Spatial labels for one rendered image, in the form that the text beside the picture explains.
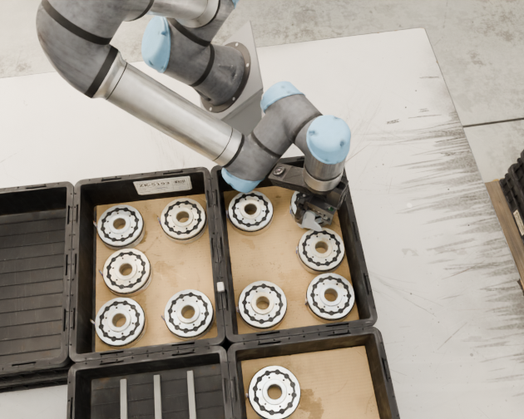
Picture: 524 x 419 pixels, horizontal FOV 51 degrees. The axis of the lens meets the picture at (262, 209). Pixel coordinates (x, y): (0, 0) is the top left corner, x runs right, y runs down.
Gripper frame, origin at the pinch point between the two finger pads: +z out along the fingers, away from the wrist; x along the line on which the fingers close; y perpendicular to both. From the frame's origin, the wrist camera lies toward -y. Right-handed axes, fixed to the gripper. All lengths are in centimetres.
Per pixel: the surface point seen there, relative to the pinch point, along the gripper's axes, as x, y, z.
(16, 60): 42, -169, 85
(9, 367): -59, -32, -8
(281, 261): -11.8, 0.4, 2.3
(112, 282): -35.2, -28.3, -0.5
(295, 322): -22.4, 9.8, 2.3
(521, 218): 67, 57, 65
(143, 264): -28.6, -24.9, -0.5
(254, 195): -1.8, -12.6, -0.5
